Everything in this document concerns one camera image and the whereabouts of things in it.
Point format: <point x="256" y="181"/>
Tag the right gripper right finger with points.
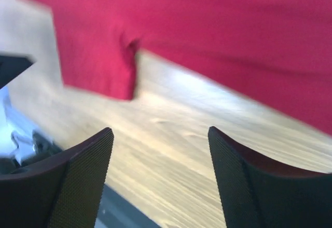
<point x="258" y="191"/>

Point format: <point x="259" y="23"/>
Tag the dark red t-shirt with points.
<point x="277" y="52"/>

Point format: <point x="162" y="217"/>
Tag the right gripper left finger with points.
<point x="56" y="188"/>

